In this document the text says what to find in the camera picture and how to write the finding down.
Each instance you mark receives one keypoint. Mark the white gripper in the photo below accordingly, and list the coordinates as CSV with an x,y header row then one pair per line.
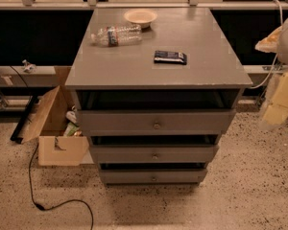
x,y
276,113

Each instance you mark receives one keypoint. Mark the small clear object on ledge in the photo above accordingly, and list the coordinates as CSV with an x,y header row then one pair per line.
x,y
28,67

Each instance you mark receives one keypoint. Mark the white bottle in box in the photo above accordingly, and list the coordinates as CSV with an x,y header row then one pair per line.
x,y
71,116

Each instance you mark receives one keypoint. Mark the grey bottom drawer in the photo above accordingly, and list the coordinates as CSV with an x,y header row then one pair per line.
x,y
153,176

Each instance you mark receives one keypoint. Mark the grey drawer cabinet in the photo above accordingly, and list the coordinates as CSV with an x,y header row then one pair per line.
x,y
126,78

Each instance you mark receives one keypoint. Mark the grey drawer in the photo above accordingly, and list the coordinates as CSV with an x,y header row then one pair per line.
x,y
153,176
176,122
135,154

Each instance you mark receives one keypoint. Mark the clear plastic water bottle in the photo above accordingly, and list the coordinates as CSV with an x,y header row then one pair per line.
x,y
114,36

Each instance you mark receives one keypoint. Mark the beige bowl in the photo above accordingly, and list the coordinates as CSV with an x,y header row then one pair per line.
x,y
142,17

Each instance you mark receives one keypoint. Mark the green packet in box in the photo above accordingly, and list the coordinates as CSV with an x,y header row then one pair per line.
x,y
71,130

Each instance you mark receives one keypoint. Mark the dark blue snack packet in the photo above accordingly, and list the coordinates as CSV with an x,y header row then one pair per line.
x,y
170,57

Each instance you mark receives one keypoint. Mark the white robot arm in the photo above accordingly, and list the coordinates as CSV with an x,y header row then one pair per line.
x,y
282,56

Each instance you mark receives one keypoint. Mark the open cardboard box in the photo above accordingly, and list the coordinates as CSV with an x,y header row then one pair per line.
x,y
49,123

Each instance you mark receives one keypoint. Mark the grey top drawer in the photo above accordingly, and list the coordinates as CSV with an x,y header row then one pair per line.
x,y
176,122

